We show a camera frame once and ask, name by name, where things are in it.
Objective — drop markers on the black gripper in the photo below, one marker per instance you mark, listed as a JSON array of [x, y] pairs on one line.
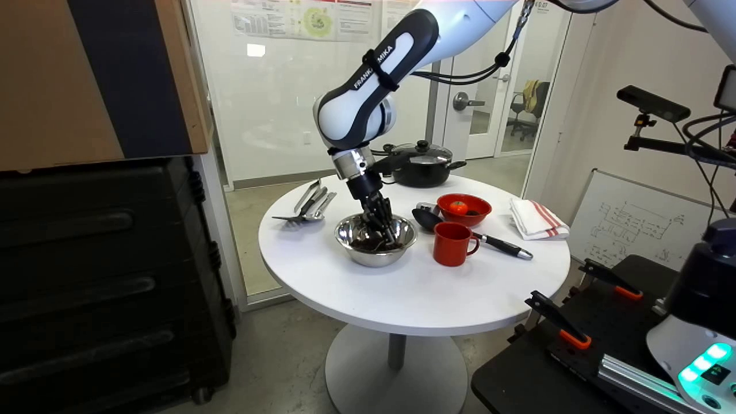
[[376, 207]]

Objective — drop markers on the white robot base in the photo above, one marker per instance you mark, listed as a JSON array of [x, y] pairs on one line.
[[696, 344]]

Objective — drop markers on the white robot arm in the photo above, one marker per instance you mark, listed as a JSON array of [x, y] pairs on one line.
[[359, 111]]

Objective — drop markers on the silver metal bowl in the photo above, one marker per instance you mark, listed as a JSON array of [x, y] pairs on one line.
[[377, 251]]

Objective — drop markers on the black serving spoon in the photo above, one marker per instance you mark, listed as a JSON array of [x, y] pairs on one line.
[[429, 220]]

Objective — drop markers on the red bowl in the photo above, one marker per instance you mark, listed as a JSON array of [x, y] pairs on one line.
[[479, 211]]

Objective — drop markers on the black pot with glass lid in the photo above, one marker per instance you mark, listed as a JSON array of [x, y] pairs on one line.
[[419, 166]]

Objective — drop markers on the red plastic cup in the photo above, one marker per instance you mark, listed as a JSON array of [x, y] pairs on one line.
[[454, 245]]

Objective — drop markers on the red tomato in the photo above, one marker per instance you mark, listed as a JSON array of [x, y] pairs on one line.
[[458, 207]]

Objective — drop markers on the white red-striped towel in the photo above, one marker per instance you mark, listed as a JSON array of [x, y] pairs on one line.
[[536, 222]]

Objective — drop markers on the glass door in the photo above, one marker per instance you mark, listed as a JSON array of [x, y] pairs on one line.
[[484, 121]]

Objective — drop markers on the black optical breadboard table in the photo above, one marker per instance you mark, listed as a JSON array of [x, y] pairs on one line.
[[538, 373]]

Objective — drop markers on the whiteboard on floor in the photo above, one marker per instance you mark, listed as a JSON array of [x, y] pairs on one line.
[[620, 217]]

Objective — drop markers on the black cabinet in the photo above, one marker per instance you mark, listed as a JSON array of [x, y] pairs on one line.
[[112, 298]]

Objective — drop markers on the cardboard box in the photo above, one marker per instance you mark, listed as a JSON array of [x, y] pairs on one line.
[[97, 81]]

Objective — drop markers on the white round table pedestal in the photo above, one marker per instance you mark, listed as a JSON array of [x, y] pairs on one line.
[[388, 373]]

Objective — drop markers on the orange-handled clamp front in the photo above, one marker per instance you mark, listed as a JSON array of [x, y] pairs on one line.
[[566, 333]]

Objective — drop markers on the orange-handled clamp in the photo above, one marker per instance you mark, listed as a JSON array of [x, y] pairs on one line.
[[606, 275], [566, 333]]

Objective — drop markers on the orange-handled clamp rear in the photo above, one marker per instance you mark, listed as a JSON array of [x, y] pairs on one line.
[[606, 275]]

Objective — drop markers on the black camera on mount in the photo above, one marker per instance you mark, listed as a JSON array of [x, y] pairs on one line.
[[647, 103]]

